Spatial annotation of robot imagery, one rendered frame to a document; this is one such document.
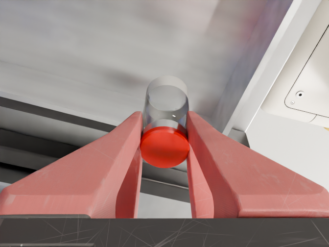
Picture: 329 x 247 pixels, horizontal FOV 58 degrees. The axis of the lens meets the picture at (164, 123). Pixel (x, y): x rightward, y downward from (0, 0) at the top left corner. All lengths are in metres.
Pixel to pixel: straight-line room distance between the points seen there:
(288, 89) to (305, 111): 0.11
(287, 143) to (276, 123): 0.14
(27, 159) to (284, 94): 0.82
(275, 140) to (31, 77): 1.31
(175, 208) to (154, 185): 0.06
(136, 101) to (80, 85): 0.04
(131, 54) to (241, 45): 0.07
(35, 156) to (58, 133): 0.03
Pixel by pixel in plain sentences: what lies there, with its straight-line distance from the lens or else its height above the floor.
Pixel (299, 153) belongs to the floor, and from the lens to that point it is 1.55.
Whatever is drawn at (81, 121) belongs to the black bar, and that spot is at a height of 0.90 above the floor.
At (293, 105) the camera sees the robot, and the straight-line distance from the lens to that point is 1.00.
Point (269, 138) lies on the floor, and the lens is 1.44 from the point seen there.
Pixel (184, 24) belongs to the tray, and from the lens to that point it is 0.19.
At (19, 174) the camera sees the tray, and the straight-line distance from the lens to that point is 0.27.
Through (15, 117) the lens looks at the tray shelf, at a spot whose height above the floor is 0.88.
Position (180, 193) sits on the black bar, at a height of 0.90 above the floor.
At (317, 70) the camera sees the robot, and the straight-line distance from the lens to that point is 0.97.
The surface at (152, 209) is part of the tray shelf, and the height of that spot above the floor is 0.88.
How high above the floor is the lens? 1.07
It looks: 54 degrees down
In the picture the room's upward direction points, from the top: 177 degrees counter-clockwise
